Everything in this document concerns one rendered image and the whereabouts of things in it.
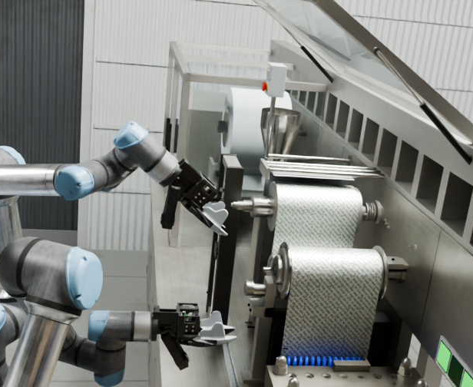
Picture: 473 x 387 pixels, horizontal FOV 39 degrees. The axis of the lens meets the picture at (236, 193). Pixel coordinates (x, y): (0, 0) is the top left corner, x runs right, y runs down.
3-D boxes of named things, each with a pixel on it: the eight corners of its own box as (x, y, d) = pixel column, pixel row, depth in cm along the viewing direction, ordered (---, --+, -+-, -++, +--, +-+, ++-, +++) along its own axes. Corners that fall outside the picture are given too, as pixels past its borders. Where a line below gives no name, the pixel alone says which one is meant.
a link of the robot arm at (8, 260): (-36, 259, 136) (41, 368, 173) (8, 271, 133) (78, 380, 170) (-5, 216, 143) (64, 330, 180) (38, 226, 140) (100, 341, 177)
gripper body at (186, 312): (203, 317, 163) (153, 315, 162) (200, 348, 166) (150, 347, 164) (200, 302, 171) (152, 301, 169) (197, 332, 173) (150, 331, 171)
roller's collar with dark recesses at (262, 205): (249, 212, 197) (251, 192, 196) (269, 213, 198) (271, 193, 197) (252, 219, 191) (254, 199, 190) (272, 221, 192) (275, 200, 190)
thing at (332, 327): (279, 358, 175) (289, 295, 169) (365, 359, 179) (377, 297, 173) (280, 359, 175) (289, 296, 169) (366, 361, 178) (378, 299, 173)
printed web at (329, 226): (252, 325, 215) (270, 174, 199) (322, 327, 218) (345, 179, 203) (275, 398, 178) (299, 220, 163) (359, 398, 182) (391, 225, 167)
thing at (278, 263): (278, 284, 169) (271, 284, 176) (286, 284, 169) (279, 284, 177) (279, 254, 170) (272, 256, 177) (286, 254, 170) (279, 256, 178)
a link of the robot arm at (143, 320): (133, 347, 163) (133, 330, 171) (151, 348, 164) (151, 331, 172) (134, 320, 161) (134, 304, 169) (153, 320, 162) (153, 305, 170)
